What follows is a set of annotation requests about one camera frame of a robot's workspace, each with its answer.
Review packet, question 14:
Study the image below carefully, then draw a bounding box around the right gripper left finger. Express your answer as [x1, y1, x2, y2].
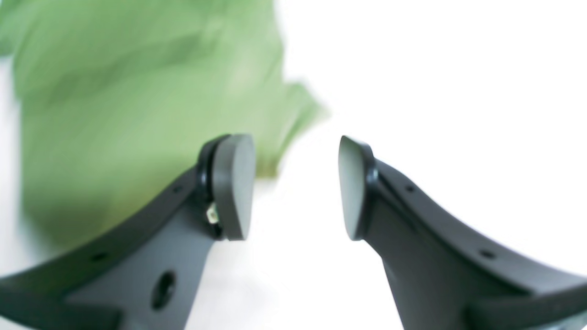
[0, 134, 255, 330]

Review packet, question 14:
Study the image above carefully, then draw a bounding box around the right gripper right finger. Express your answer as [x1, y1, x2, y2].
[339, 136, 587, 330]

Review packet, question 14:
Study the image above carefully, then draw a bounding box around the green t-shirt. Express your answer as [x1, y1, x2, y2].
[1, 0, 327, 249]

